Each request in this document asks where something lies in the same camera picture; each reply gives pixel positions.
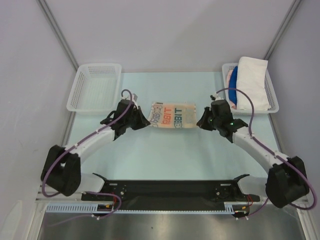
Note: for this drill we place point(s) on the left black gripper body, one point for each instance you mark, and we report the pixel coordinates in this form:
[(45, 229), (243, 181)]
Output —
[(130, 121)]

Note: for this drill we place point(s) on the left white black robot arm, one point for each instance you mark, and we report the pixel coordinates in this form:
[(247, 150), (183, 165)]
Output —
[(62, 170)]

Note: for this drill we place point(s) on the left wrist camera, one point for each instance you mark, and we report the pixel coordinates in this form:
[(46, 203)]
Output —
[(133, 99)]

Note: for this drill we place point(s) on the white plastic basket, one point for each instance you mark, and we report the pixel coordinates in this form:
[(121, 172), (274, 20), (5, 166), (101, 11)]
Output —
[(269, 89), (95, 88)]

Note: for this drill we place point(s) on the white towel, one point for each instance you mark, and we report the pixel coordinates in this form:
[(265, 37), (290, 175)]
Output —
[(251, 73)]

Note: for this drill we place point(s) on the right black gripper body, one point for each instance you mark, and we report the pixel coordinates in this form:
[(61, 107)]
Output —
[(207, 119)]

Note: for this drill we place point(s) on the left white plastic basket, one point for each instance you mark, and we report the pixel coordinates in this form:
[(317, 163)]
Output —
[(95, 88)]

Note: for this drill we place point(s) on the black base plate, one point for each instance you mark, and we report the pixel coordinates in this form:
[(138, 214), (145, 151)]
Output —
[(172, 194)]

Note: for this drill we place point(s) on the right white plastic basket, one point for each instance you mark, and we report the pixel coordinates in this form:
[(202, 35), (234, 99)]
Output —
[(269, 89)]

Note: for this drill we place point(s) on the white slotted cable duct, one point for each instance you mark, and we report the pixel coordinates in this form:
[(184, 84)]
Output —
[(105, 208)]

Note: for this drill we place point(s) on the pink towel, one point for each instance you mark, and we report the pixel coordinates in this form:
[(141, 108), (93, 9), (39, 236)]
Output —
[(228, 78)]

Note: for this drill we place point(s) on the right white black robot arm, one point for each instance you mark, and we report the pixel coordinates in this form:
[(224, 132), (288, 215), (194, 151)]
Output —
[(286, 179)]

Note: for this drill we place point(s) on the rabbit print towel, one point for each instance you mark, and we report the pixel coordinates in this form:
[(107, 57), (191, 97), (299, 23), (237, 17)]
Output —
[(173, 115)]

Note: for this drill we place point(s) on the blue towel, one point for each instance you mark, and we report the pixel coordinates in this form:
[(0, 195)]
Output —
[(232, 84)]

